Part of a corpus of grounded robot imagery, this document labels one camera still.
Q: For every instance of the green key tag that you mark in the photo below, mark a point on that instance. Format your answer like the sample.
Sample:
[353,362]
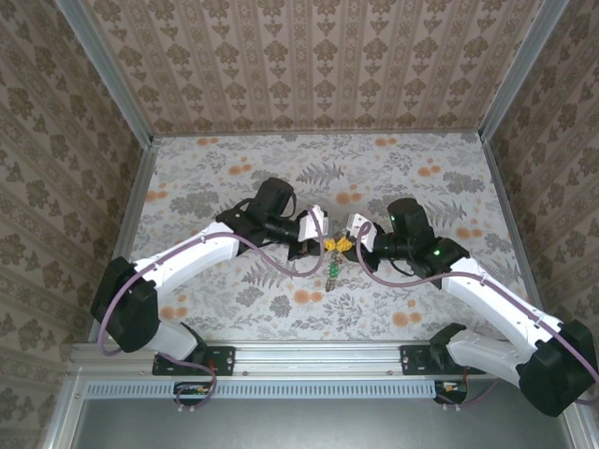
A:
[334,270]

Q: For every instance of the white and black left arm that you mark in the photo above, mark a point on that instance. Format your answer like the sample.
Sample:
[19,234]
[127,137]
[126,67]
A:
[192,257]

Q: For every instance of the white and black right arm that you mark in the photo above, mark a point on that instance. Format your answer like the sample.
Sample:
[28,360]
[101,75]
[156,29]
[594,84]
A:
[496,304]

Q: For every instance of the black wiring connector box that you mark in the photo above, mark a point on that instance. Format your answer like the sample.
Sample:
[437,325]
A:
[192,393]
[451,390]

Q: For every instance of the grey metal shelf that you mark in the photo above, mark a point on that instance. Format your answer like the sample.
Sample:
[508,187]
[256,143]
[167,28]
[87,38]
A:
[304,425]

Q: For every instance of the aluminium side rail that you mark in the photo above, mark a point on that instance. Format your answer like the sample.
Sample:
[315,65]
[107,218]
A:
[140,196]
[505,196]

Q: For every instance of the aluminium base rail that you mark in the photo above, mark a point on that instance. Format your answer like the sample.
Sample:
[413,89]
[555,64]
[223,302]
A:
[318,360]

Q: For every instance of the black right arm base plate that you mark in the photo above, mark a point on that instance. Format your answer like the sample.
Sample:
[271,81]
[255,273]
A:
[414,360]

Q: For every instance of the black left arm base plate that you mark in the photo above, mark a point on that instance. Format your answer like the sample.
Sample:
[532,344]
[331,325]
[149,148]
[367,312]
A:
[220,360]

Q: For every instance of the aluminium corner post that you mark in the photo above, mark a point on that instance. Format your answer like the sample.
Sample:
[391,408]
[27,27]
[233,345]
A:
[103,65]
[519,70]

